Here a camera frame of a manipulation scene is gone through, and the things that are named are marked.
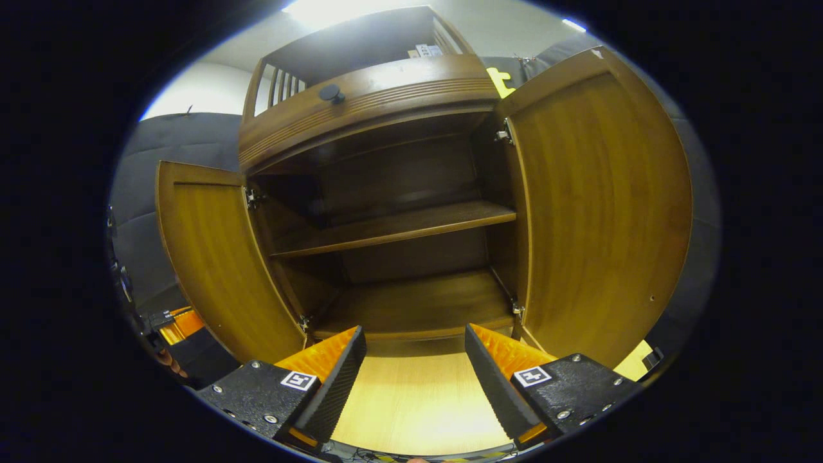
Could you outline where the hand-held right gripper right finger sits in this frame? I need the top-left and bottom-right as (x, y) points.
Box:
(464, 323), (644, 451)

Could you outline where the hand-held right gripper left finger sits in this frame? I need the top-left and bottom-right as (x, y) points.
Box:
(196, 325), (367, 454)

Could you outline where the wooden shoe cabinet door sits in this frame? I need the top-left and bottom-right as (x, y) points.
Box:
(495, 46), (694, 368)
(156, 161), (308, 364)

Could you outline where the brown wooden shoe cabinet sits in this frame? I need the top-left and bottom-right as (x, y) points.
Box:
(156, 6), (694, 370)

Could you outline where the wooden cabinet shelf board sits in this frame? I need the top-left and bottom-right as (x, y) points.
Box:
(270, 201), (517, 259)

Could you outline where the wooden cabinet drawer front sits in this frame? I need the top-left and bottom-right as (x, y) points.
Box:
(239, 55), (501, 173)

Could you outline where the large ceiling light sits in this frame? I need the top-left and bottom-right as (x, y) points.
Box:
(283, 0), (438, 30)

